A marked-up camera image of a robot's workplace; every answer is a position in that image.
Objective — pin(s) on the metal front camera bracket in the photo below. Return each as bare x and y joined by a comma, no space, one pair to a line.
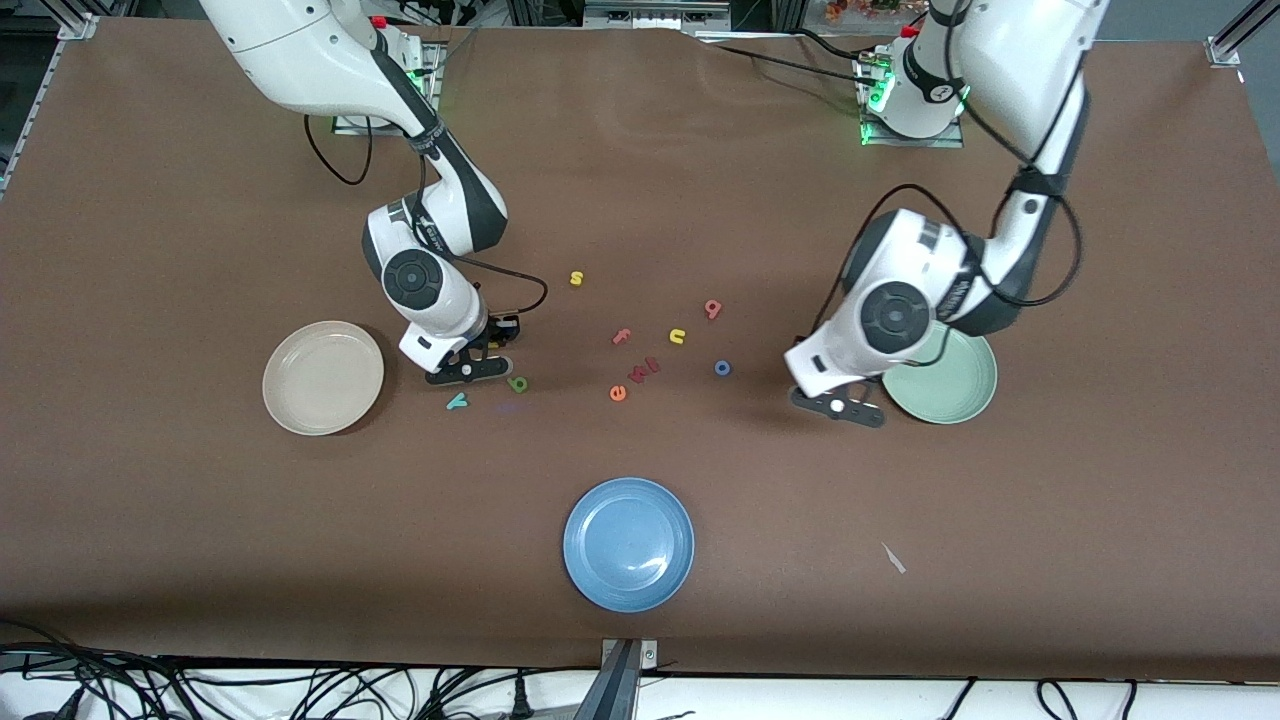
622,690

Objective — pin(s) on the aluminium corner bracket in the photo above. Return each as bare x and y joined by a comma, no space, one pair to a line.
78,27
1225,50

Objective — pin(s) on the orange background object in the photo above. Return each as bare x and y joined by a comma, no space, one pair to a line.
860,8

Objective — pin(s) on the aluminium frame structure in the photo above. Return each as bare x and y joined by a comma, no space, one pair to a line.
655,15

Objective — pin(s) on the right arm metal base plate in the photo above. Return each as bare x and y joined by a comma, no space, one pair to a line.
345,125

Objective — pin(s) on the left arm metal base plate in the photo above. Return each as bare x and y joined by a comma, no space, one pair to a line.
950,142

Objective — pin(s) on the blue plate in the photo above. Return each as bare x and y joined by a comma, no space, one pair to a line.
628,545

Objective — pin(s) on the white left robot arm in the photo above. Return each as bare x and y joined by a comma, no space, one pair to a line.
1020,60

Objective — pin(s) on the teal letter y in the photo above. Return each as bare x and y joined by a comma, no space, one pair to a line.
457,401

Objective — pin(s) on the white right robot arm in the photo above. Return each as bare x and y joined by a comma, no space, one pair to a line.
300,50

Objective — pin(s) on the light green plate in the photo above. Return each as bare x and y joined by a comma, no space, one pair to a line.
950,385

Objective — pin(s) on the small white paper scrap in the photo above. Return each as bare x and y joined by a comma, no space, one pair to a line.
893,558

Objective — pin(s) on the beige brown plate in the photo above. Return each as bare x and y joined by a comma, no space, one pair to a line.
322,378

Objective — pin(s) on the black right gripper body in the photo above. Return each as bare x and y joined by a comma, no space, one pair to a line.
497,334

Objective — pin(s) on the brown table mat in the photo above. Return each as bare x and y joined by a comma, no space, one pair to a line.
640,180

